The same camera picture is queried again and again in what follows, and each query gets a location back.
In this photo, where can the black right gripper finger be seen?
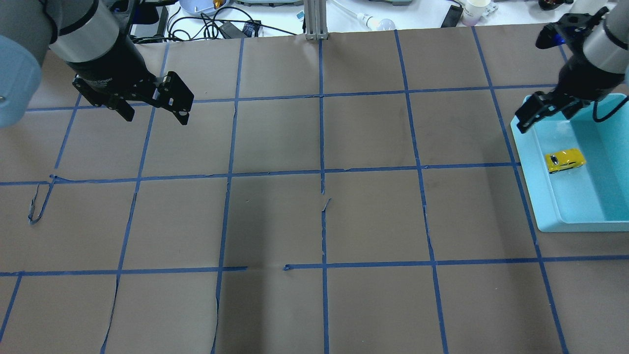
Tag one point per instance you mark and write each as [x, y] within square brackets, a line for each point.
[530, 113]
[569, 107]

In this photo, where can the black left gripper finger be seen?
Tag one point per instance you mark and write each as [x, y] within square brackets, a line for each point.
[174, 96]
[121, 106]

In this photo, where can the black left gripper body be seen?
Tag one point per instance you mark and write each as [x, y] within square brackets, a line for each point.
[105, 66]

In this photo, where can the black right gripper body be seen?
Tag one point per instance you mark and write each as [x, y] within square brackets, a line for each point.
[579, 78]

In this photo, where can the yellow toy beetle car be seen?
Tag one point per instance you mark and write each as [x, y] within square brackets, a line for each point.
[564, 160]

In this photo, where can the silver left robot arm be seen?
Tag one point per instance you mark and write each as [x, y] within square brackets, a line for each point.
[89, 38]

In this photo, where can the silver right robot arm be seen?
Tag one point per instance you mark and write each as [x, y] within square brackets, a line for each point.
[599, 63]

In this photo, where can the black power brick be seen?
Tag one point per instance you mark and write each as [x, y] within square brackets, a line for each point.
[149, 23]

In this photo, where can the blue grey bowl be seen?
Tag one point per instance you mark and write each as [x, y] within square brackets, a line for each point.
[197, 7]

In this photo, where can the black power adapter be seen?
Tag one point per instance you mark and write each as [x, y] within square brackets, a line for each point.
[250, 29]

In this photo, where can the white paper cup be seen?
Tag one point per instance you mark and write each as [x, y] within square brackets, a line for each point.
[473, 10]

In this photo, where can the black phone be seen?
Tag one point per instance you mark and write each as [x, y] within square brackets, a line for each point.
[452, 17]

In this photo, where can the brown paper table cover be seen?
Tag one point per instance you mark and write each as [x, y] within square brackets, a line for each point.
[363, 195]

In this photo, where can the aluminium extrusion post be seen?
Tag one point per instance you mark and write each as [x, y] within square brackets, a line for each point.
[315, 20]

